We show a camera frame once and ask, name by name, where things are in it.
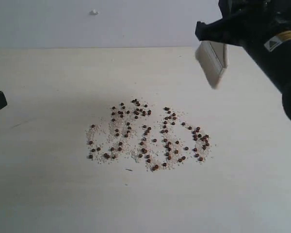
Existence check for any white paint brush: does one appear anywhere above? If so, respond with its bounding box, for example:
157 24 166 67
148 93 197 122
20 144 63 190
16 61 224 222
195 41 229 89

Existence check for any pile of rice and pellets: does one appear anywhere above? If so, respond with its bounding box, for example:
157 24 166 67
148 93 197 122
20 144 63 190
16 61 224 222
85 99 211 172

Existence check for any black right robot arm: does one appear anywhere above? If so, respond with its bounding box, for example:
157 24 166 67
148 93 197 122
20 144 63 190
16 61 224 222
195 0 291 120

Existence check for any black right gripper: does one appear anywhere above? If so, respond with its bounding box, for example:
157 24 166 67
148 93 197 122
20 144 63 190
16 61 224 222
195 0 291 49

